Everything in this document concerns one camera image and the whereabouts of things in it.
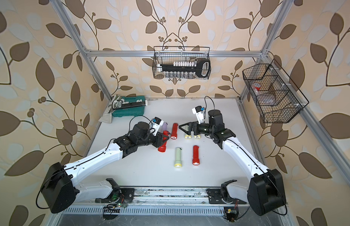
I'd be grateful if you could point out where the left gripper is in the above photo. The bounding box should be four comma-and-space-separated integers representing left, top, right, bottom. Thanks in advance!
136, 129, 170, 147

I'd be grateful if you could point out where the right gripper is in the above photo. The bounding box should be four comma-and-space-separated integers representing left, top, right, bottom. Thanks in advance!
181, 120, 215, 136

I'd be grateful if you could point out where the red flashlight back row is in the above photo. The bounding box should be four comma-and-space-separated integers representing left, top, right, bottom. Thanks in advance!
171, 123, 178, 140

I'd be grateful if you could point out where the purple flashlight back row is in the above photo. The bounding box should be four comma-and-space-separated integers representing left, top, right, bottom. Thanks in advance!
162, 122, 167, 131

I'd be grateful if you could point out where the green flashlight front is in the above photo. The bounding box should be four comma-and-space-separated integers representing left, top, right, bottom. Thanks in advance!
174, 147, 182, 168

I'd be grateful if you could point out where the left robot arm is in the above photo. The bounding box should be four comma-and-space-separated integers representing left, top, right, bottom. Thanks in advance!
40, 117, 169, 213

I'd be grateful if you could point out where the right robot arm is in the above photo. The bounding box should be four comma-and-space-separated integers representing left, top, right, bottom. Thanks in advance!
179, 106, 287, 216

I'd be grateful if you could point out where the green tool case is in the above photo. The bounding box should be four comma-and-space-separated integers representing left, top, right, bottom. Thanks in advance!
110, 96, 148, 117

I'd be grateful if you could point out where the socket set on case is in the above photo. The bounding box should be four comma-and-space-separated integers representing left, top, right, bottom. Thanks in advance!
112, 99, 148, 110

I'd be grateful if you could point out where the folded paper manual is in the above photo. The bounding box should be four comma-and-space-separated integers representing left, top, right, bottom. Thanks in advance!
98, 95, 118, 124

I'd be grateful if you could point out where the socket set in basket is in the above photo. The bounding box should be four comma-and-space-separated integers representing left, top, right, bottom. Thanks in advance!
152, 58, 211, 79

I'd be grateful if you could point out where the red item in basket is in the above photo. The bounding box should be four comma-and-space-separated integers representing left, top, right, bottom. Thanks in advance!
252, 83, 261, 92

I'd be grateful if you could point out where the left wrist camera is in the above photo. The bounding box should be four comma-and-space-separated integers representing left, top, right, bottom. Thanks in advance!
151, 117, 164, 136

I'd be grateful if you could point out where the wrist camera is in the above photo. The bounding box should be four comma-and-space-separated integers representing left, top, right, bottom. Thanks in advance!
151, 117, 164, 136
192, 106, 206, 124

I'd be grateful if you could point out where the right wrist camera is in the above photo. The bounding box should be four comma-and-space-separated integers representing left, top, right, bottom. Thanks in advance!
192, 106, 206, 124

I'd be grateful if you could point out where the black wire basket centre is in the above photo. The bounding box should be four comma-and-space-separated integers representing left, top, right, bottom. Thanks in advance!
152, 46, 211, 80

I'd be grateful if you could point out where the black wire basket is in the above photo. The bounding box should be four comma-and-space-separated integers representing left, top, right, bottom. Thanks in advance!
152, 46, 211, 80
242, 59, 309, 123

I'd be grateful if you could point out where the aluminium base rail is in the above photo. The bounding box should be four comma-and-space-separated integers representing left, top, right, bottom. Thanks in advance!
55, 186, 288, 216

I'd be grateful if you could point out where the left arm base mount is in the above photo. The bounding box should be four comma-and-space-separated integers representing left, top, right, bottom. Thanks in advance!
95, 178, 135, 204

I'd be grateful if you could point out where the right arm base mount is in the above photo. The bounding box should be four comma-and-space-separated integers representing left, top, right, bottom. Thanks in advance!
206, 179, 247, 205

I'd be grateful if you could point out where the black wire basket right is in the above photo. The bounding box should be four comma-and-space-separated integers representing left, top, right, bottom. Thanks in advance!
242, 59, 309, 123

